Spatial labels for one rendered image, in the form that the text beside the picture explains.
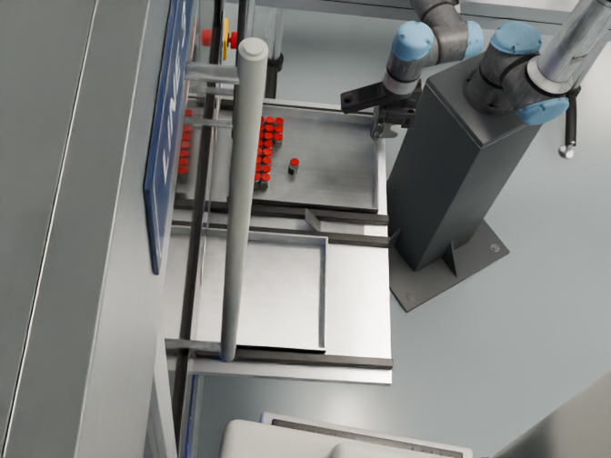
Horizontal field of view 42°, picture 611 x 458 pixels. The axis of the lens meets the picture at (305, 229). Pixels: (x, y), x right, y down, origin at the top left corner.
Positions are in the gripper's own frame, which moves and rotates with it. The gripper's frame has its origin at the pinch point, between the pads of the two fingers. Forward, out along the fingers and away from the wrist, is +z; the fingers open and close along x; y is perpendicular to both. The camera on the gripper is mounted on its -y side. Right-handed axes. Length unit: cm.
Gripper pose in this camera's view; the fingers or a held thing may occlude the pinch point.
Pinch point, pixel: (371, 135)
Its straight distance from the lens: 190.8
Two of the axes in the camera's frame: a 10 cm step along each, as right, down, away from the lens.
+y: 9.9, 0.8, 0.9
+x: 0.3, -8.7, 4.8
